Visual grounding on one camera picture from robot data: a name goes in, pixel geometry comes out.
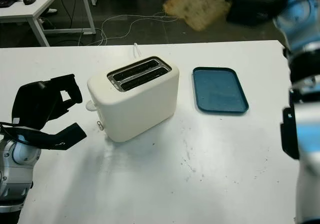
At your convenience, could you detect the white floor cable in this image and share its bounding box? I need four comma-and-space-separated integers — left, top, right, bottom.
93, 11, 180, 46

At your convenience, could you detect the white office desk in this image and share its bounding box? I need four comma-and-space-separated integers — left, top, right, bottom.
0, 0, 97, 47

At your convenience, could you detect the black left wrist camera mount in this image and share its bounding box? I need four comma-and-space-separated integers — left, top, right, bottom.
23, 123, 88, 151

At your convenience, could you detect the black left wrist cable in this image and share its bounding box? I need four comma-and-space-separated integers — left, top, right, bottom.
0, 121, 33, 144

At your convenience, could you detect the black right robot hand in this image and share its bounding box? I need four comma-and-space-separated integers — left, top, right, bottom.
201, 0, 297, 26

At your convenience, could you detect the blue plastic tray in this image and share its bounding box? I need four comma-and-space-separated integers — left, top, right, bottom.
191, 67, 250, 116

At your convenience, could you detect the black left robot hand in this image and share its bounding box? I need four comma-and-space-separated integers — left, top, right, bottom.
11, 73, 83, 130

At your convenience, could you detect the white toaster power cord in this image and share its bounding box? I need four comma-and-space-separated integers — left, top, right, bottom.
133, 43, 142, 59

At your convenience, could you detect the toasted bread slice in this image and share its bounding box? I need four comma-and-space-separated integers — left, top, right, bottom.
162, 0, 232, 32

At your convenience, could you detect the white two-slot toaster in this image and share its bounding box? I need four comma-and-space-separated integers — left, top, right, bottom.
86, 56, 180, 143

